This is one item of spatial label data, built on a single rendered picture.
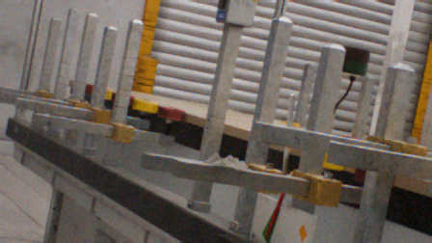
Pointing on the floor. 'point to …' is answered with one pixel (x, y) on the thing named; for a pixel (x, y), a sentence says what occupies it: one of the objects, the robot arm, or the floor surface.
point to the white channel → (394, 46)
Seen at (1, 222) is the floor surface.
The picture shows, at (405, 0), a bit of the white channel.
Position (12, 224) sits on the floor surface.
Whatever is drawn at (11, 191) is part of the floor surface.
